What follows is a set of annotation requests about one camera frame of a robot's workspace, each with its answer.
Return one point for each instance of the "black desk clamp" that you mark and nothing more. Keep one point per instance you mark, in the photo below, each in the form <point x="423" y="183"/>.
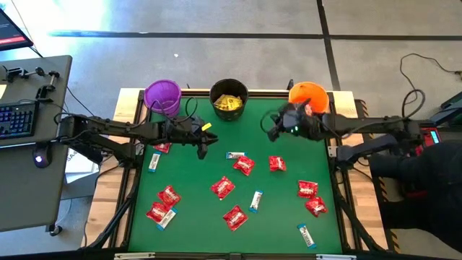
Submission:
<point x="45" y="92"/>
<point x="14" y="72"/>

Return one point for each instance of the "backlit black keyboard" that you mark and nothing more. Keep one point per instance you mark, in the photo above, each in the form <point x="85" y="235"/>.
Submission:
<point x="18" y="119"/>

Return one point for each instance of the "yellow Sour Patch packet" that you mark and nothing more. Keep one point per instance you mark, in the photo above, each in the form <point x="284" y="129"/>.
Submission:
<point x="237" y="104"/>
<point x="223" y="103"/>

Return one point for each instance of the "silver metal bar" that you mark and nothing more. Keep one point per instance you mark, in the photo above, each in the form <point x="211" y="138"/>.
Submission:
<point x="335" y="257"/>
<point x="133" y="256"/>

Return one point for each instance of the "yellow black hazard strip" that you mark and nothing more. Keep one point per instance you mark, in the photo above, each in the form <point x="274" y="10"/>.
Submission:
<point x="393" y="242"/>

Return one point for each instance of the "dark grey equipment case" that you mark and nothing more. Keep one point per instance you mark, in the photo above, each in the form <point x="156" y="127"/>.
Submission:
<point x="447" y="108"/>

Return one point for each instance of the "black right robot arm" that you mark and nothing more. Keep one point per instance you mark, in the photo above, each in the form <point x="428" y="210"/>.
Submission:
<point x="361" y="124"/>

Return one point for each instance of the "white blue Hershey's bar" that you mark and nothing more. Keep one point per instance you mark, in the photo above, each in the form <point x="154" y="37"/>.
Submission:
<point x="154" y="161"/>
<point x="256" y="201"/>
<point x="235" y="155"/>
<point x="166" y="219"/>
<point x="307" y="235"/>

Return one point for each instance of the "white box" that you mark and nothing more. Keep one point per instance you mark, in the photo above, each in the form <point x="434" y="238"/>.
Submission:
<point x="84" y="177"/>

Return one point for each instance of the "black computer monitor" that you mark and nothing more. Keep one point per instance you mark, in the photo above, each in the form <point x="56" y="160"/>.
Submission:
<point x="11" y="34"/>

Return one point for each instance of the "green table mat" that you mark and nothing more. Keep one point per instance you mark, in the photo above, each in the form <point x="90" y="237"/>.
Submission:
<point x="202" y="238"/>

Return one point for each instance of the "yellow tape tag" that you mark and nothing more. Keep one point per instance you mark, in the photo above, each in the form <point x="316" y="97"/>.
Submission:
<point x="206" y="126"/>

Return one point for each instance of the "black computer mouse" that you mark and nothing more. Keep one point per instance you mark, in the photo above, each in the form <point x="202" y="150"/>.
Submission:
<point x="41" y="157"/>

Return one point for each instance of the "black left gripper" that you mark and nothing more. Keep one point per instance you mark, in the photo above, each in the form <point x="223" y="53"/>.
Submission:
<point x="184" y="130"/>

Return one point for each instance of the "red Skittles candy packet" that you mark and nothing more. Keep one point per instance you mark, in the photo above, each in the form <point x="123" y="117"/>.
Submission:
<point x="277" y="163"/>
<point x="222" y="187"/>
<point x="316" y="206"/>
<point x="163" y="147"/>
<point x="244" y="165"/>
<point x="235" y="217"/>
<point x="308" y="189"/>
<point x="169" y="196"/>
<point x="156" y="212"/>

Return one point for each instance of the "purple monster-face bucket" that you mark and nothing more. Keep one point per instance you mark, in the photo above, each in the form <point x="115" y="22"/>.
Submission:
<point x="162" y="94"/>

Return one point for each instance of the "red black power station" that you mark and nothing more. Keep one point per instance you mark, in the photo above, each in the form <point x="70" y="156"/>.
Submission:
<point x="426" y="135"/>

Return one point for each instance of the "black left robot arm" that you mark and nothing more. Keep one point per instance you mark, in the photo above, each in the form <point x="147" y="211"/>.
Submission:
<point x="119" y="128"/>

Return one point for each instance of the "orange jack-o-lantern bucket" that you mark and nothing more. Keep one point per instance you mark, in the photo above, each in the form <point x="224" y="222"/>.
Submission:
<point x="310" y="92"/>

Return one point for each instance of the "black jack-o-lantern bucket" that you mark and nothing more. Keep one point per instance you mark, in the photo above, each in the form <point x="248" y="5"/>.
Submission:
<point x="231" y="85"/>

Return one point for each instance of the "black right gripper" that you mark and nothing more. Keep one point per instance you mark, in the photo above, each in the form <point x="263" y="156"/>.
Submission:
<point x="303" y="124"/>

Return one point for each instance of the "person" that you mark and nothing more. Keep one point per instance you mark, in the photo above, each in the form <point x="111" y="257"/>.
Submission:
<point x="433" y="187"/>

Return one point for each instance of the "grey desk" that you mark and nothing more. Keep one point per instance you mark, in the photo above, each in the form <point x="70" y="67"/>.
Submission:
<point x="50" y="108"/>
<point x="25" y="195"/>

